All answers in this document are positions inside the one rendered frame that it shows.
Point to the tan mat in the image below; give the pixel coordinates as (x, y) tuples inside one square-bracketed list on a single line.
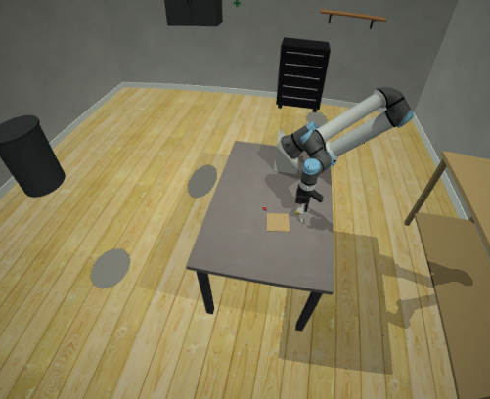
[(277, 222)]

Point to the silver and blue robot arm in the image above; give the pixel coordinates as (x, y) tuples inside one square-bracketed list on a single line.
[(398, 113)]

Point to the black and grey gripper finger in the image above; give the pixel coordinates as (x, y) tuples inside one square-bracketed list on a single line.
[(302, 210)]

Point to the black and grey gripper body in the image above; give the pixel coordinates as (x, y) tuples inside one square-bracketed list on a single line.
[(302, 197)]

